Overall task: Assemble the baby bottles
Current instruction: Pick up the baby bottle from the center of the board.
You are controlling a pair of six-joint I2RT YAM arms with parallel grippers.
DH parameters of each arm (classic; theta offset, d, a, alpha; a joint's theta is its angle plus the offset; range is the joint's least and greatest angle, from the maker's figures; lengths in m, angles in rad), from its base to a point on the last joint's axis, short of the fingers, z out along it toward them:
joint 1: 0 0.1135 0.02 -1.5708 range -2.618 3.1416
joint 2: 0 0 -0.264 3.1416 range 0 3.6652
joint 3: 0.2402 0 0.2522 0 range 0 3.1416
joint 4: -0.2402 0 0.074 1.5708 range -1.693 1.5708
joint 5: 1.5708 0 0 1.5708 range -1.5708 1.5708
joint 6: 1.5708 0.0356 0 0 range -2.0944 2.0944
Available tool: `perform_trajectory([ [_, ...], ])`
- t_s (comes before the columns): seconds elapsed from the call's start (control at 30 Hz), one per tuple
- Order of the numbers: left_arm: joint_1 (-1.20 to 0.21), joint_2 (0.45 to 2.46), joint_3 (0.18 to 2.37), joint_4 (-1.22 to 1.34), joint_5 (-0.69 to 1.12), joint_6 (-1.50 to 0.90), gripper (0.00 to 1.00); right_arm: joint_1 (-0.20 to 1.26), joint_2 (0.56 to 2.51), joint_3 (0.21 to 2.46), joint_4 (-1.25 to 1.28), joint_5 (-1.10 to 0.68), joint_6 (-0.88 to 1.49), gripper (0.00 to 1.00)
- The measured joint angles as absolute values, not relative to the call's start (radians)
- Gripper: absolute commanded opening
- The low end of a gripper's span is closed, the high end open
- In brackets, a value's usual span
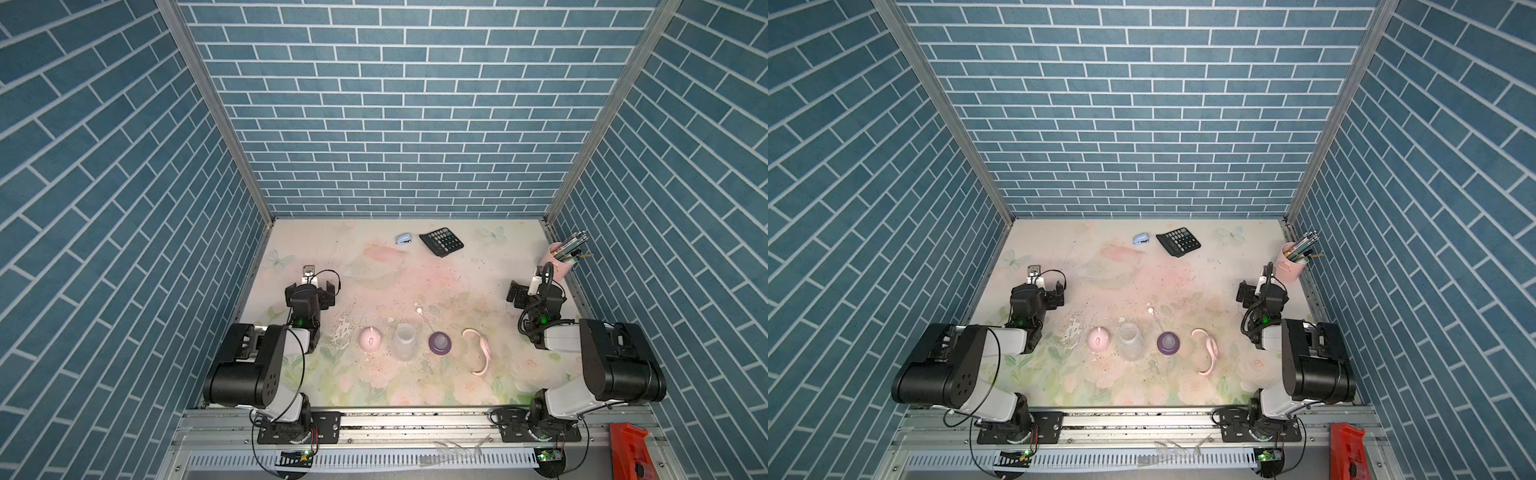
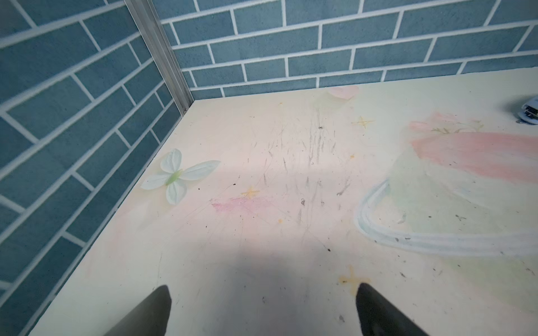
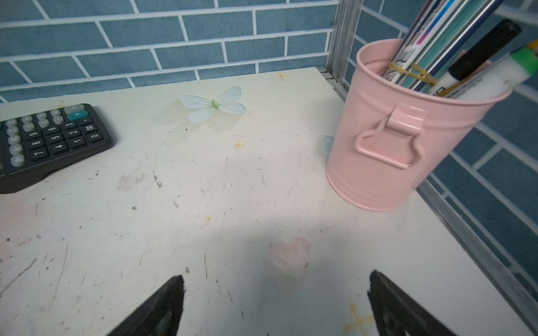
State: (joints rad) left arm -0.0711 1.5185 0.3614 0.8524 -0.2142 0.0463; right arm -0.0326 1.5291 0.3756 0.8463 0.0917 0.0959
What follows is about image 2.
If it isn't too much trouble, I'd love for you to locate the light blue mini stapler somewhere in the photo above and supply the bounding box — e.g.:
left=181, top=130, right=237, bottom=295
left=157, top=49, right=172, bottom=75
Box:
left=517, top=97, right=538, bottom=125

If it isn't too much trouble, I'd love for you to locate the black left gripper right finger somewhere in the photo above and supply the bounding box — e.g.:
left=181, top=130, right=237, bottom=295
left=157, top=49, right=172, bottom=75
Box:
left=356, top=283, right=427, bottom=336

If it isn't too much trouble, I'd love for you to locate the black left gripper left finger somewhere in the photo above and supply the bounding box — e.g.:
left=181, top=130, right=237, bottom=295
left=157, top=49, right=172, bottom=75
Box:
left=105, top=285, right=172, bottom=336

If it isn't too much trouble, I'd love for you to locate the aluminium corner post left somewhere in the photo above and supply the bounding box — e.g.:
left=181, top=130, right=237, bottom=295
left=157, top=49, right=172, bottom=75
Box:
left=125, top=0, right=194, bottom=116

